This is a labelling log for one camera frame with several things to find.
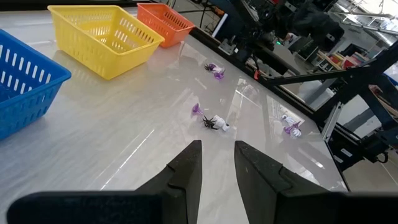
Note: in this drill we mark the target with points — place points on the silver metal bracket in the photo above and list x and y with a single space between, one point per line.
331 121

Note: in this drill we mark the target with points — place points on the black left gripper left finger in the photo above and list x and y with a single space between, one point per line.
183 186

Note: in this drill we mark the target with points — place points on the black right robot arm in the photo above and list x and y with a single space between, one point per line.
311 21

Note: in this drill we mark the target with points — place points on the purple plastic witch hat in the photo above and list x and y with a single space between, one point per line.
212 66
219 75
196 109
290 128

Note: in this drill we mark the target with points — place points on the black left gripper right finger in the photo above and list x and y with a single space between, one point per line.
264 193

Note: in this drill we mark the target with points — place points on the shelf with colourful items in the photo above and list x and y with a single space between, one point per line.
339 59

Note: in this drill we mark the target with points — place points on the yellow plastic basket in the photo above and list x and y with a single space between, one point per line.
81 53

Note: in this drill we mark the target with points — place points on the orange plastic basket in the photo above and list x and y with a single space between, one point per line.
178 35

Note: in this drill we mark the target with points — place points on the white plastic skeleton figure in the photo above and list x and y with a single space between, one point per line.
218 69
296 133
221 122
289 119

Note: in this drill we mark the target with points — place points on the blue plastic basket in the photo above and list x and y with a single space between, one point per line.
28 102

